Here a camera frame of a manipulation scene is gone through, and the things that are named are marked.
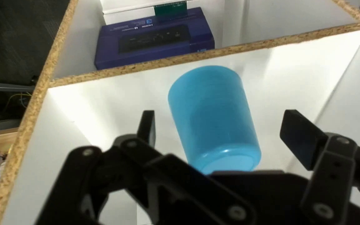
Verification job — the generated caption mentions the yellow cable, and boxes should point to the yellow cable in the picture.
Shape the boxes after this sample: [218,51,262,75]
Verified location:
[7,92,32,109]

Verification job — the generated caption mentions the purple flat cardboard box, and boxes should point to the purple flat cardboard box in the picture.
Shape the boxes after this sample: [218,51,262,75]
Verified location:
[94,7,215,71]

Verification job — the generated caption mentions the green circuit board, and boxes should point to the green circuit board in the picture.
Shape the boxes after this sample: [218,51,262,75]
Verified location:
[154,1,188,18]

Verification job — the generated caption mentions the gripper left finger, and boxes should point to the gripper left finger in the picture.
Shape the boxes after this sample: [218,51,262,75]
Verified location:
[35,110,258,225]

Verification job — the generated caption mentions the light blue plastic cup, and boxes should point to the light blue plastic cup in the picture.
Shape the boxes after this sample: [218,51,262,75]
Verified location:
[167,65,262,175]

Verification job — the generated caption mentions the white box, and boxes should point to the white box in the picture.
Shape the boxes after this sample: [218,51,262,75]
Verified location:
[100,0,186,25]

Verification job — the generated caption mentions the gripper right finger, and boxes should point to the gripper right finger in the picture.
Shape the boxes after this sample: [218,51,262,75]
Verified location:
[279,109,360,225]

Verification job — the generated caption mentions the white shelf unit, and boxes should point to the white shelf unit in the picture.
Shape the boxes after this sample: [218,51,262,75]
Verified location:
[0,0,360,225]

